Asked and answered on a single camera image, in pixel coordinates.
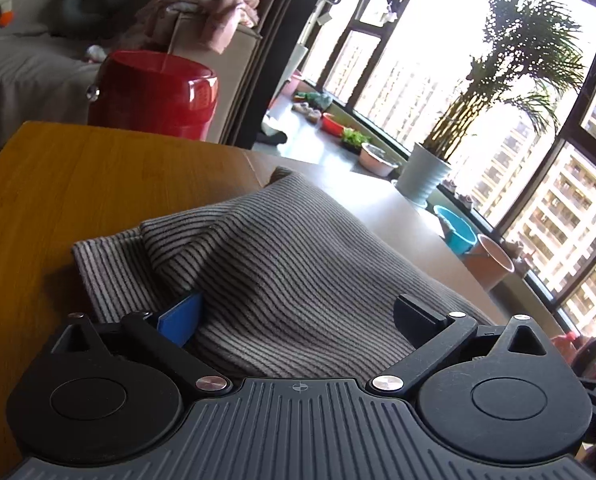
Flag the striped grey sweater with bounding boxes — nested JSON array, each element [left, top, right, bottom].
[[72, 168, 477, 381]]

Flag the pink clothes pile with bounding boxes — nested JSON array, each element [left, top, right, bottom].
[[135, 0, 260, 54]]

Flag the pink flower pot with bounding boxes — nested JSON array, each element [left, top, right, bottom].
[[463, 234, 515, 292]]

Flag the blue plastic basin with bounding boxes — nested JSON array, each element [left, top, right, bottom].
[[433, 205, 477, 256]]

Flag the white ribbed plant pot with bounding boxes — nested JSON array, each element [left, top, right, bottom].
[[395, 143, 451, 208]]

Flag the white bowl planter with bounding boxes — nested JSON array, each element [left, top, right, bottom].
[[359, 142, 399, 178]]

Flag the green leafy seedling tray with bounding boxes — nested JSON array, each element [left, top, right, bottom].
[[340, 127, 371, 155]]

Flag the red basin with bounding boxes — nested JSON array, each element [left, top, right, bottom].
[[321, 113, 345, 138]]

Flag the beige cardboard box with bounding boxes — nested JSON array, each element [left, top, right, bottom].
[[169, 13, 262, 144]]

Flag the pink plastic bucket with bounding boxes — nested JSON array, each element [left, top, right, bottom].
[[281, 72, 302, 99]]

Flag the green palm plant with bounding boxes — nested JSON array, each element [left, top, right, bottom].
[[421, 0, 584, 162]]

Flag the grey covered sofa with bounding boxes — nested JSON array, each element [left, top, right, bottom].
[[0, 0, 170, 151]]

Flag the grey neck pillow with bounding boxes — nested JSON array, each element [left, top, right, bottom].
[[56, 0, 128, 36]]

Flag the white exercise machine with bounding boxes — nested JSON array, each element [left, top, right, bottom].
[[277, 0, 343, 111]]

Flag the dark brown curtain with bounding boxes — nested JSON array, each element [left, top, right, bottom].
[[221, 0, 317, 148]]

